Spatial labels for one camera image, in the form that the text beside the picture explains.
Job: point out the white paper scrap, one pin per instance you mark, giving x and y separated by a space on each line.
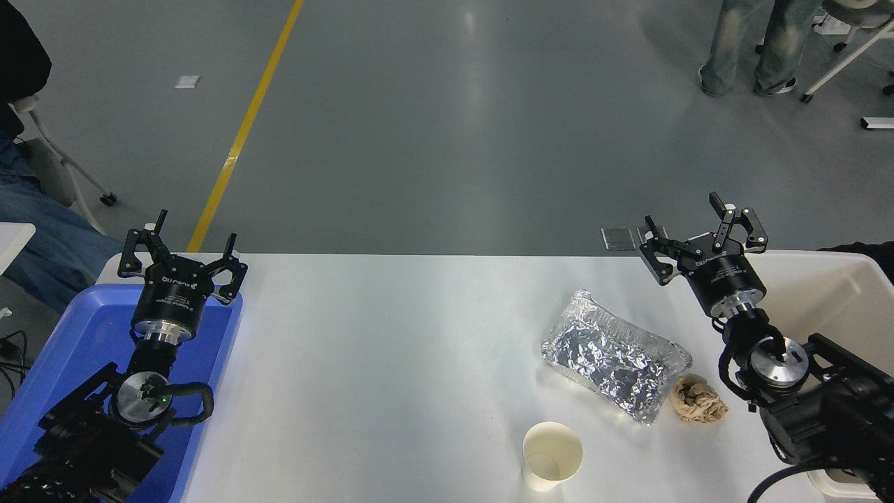
187 82

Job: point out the small white table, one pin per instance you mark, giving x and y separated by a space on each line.
14 241

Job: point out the large pale bin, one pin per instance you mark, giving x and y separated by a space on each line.
824 293

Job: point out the white metal bar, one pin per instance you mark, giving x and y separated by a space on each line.
878 123

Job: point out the white wheeled chair frame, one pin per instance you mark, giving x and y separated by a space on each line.
848 59
70 168

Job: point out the crumpled foil tray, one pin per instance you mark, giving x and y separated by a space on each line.
614 356

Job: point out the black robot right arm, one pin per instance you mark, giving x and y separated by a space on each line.
831 412

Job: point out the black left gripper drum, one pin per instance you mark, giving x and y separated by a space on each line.
171 297

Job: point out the white paper cup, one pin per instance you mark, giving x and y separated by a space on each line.
553 457

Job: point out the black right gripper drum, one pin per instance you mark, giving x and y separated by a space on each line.
726 276

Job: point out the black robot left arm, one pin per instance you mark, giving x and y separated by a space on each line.
84 433

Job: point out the crumpled tan paper ball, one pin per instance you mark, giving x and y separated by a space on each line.
698 399

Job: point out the person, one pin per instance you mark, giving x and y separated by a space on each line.
866 253
775 49
49 244

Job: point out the blue plastic tray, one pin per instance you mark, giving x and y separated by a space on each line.
77 335

